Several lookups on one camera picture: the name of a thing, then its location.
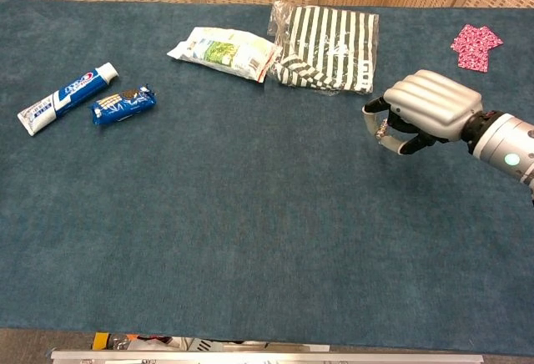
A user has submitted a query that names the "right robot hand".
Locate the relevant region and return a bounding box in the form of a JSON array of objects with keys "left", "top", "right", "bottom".
[{"left": 361, "top": 68, "right": 484, "bottom": 156}]

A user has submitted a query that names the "striped garment in clear bag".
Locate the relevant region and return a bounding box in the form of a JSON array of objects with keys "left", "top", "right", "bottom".
[{"left": 267, "top": 0, "right": 380, "bottom": 96}]

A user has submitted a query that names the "white green snack bag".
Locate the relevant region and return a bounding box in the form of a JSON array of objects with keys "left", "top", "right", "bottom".
[{"left": 166, "top": 26, "right": 284, "bottom": 84}]

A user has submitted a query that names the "pink patterned cloth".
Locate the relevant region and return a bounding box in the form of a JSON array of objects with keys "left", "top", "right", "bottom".
[{"left": 450, "top": 23, "right": 504, "bottom": 73}]

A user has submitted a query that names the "teal felt table mat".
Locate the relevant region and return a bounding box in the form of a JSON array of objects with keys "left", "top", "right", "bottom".
[{"left": 0, "top": 0, "right": 534, "bottom": 346}]

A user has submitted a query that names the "blue cookie snack pack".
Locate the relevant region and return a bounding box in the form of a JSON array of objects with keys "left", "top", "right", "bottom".
[{"left": 91, "top": 84, "right": 158, "bottom": 127}]

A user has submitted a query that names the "white blue toothpaste tube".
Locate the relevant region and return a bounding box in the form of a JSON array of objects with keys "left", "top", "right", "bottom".
[{"left": 17, "top": 62, "right": 120, "bottom": 137}]

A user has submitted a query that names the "aluminium frame rail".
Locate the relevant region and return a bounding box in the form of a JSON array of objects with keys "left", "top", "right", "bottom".
[{"left": 50, "top": 349, "right": 485, "bottom": 364}]

